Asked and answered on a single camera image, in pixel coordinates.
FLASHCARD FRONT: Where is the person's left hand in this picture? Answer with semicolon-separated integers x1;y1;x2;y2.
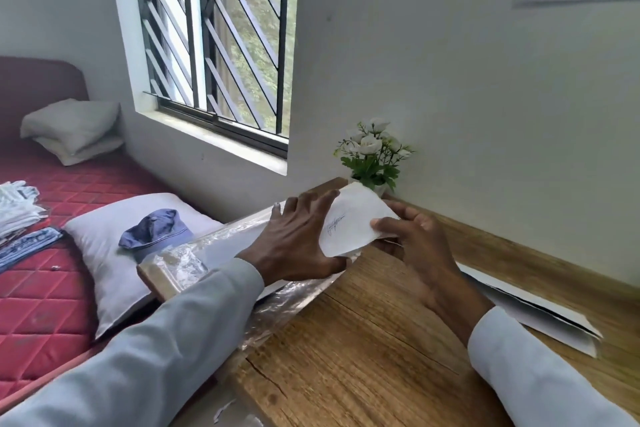
235;189;349;288

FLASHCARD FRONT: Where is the person's right hand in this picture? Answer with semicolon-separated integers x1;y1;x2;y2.
369;199;461;310

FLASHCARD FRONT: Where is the white envelope with blue scribble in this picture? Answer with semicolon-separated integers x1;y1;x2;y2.
318;181;401;259

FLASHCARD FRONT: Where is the plastic-wrapped white envelope pack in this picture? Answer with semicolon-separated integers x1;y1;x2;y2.
137;200;362;354

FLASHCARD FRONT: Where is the stack of printed papers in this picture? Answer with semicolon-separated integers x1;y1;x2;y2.
457;262;604;359

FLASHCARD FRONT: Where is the person's left forearm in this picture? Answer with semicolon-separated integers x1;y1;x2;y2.
0;258;265;427

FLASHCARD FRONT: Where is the person's right forearm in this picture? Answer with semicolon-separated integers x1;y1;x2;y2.
429;274;639;427

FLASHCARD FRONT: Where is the potted white flower plant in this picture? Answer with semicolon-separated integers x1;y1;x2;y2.
333;117;415;198

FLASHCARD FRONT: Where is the white window sill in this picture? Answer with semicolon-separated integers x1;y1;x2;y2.
133;93;290;177

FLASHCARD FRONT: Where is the blue denim cap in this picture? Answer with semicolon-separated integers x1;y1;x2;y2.
118;208;195;264

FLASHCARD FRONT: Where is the black framed window with grille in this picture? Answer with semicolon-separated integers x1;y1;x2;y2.
129;0;302;159

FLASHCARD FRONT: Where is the large white pillow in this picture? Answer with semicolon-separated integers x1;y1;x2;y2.
63;192;224;340

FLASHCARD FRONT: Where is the bed with red cover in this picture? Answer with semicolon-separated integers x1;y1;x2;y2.
0;55;223;402

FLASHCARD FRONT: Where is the grey white pillow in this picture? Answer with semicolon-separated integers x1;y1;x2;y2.
19;98;125;167

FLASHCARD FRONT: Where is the blue patterned cloth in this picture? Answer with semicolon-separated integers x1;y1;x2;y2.
0;226;64;274

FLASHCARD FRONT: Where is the folded white cloth pile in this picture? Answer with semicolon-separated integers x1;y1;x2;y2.
0;179;50;244

